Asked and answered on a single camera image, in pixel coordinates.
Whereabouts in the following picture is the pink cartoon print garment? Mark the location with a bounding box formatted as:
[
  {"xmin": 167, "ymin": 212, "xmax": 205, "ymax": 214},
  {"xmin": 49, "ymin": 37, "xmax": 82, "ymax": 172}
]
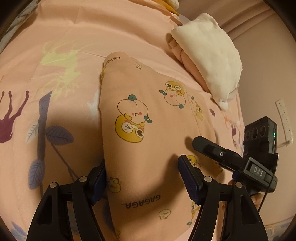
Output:
[{"xmin": 99, "ymin": 52, "xmax": 222, "ymax": 240}]

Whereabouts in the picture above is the person's right hand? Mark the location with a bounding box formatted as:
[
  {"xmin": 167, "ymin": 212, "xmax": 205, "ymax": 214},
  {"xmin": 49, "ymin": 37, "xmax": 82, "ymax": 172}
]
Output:
[{"xmin": 227, "ymin": 179, "xmax": 266, "ymax": 205}]

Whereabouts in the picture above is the pink animal print bedsheet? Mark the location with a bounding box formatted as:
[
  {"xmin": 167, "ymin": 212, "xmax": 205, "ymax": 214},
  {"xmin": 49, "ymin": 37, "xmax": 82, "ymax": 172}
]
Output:
[{"xmin": 1, "ymin": 1, "xmax": 244, "ymax": 240}]

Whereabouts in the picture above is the pink folded garment under white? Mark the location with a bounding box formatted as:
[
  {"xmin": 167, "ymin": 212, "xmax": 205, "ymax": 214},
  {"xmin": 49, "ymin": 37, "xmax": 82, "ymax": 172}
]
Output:
[{"xmin": 168, "ymin": 34, "xmax": 210, "ymax": 93}]

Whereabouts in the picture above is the beige pink curtain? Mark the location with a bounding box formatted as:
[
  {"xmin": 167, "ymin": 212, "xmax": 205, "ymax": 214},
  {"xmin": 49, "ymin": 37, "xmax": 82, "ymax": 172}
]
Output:
[{"xmin": 176, "ymin": 0, "xmax": 278, "ymax": 40}]

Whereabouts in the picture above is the white goose plush toy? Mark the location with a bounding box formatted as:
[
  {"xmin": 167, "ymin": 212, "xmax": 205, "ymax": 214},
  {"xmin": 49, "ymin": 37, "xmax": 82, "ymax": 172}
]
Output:
[{"xmin": 154, "ymin": 0, "xmax": 179, "ymax": 16}]

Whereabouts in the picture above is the grey crumpled garment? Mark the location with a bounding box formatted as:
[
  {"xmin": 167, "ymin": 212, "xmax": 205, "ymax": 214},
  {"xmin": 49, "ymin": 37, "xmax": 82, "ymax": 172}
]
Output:
[{"xmin": 1, "ymin": 0, "xmax": 40, "ymax": 53}]

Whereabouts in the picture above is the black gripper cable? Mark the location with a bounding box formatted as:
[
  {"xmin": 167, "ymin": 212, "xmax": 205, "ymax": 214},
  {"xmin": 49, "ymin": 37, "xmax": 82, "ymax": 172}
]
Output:
[{"xmin": 256, "ymin": 152, "xmax": 280, "ymax": 214}]

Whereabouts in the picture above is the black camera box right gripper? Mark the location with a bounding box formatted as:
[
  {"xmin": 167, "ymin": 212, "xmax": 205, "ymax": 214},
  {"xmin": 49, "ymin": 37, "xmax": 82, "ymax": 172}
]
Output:
[{"xmin": 243, "ymin": 116, "xmax": 278, "ymax": 173}]

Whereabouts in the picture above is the white wall power strip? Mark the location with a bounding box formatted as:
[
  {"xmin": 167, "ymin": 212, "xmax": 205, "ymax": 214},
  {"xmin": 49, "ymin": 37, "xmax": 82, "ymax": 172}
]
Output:
[{"xmin": 275, "ymin": 99, "xmax": 293, "ymax": 145}]

